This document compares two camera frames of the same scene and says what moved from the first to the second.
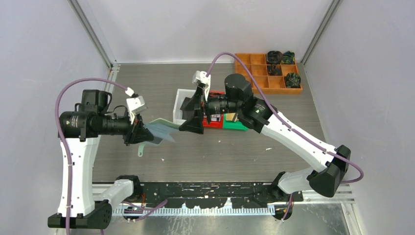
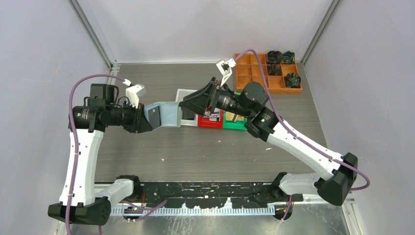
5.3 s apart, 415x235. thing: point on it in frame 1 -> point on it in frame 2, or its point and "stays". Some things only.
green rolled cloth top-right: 288,58 stays
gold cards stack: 232,116 stays
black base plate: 209,195 stays
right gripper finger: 195,125 -> 198,101
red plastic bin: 214,125 stays
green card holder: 160,129 -> 170,113
